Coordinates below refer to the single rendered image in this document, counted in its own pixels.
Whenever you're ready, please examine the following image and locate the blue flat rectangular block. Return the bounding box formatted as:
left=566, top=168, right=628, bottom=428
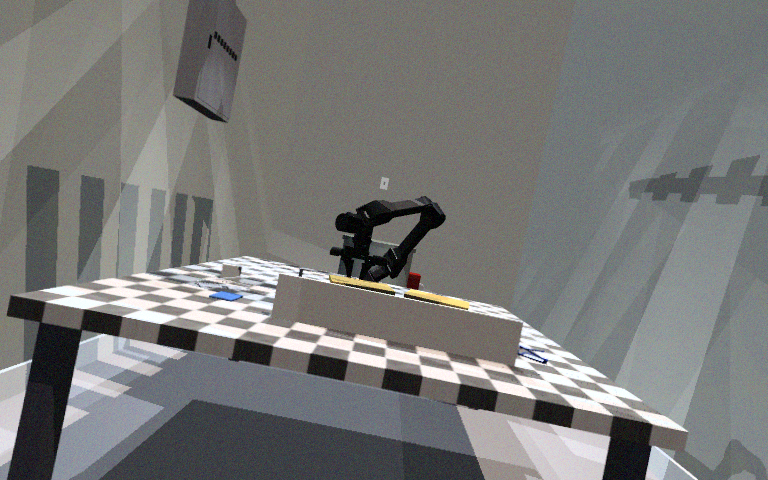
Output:
left=209, top=291, right=243, bottom=301

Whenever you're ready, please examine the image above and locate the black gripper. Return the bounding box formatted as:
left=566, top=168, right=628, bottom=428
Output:
left=330, top=234, right=388, bottom=280

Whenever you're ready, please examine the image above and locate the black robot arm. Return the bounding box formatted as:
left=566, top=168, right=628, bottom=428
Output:
left=335, top=196, right=446, bottom=283

